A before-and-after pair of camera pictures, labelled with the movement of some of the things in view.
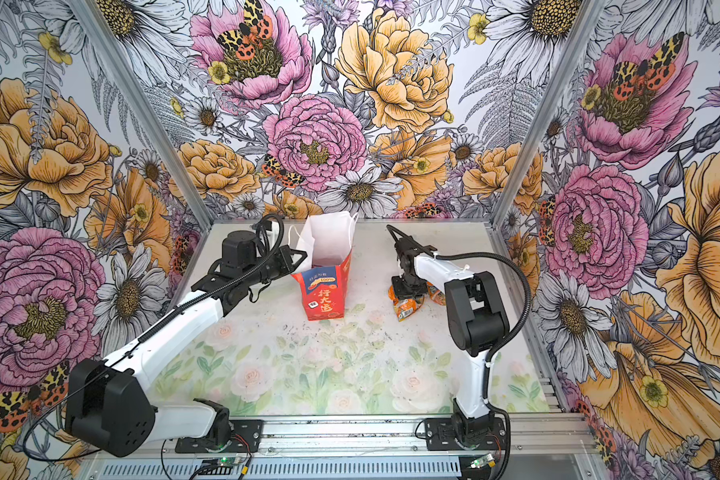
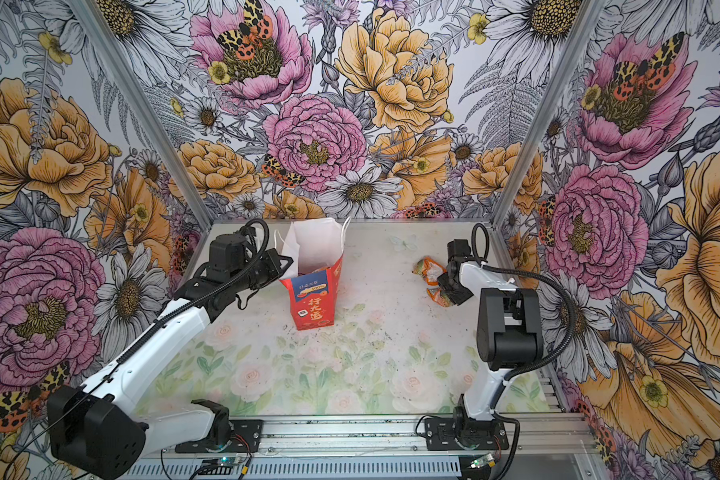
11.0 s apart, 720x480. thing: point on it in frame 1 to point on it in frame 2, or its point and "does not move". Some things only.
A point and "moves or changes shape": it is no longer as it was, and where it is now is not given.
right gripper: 402,294 to 457,299
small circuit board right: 482,461 does not move
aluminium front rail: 545,435 does not move
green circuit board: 227,461 does not move
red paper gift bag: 327,238 moves or changes shape
